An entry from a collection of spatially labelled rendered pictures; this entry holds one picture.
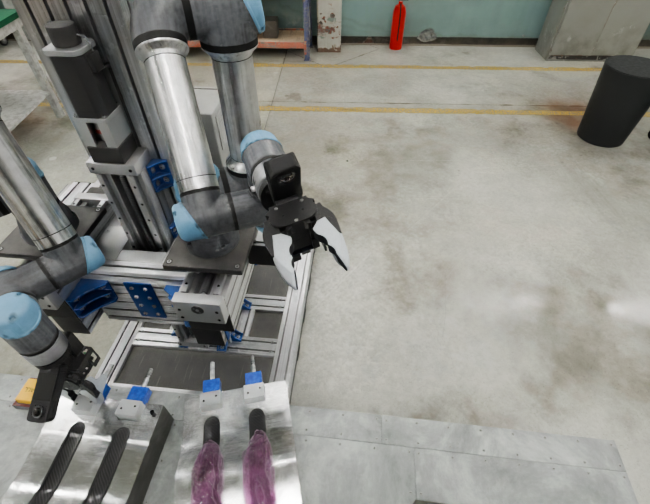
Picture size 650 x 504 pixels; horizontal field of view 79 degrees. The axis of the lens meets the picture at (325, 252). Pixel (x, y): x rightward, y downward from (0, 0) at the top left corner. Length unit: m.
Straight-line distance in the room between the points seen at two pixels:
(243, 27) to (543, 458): 1.17
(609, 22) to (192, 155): 5.66
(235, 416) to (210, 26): 0.86
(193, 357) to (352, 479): 1.10
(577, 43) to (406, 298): 4.38
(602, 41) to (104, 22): 5.64
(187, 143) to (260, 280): 1.45
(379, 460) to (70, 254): 0.84
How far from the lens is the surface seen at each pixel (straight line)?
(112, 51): 1.13
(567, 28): 5.91
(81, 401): 1.15
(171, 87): 0.80
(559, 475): 1.20
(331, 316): 2.23
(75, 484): 1.11
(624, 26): 6.20
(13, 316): 0.88
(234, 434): 1.05
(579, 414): 2.30
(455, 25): 6.00
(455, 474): 1.11
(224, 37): 0.87
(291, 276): 0.50
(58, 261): 0.97
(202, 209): 0.75
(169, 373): 1.94
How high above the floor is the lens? 1.83
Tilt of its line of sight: 46 degrees down
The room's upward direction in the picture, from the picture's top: straight up
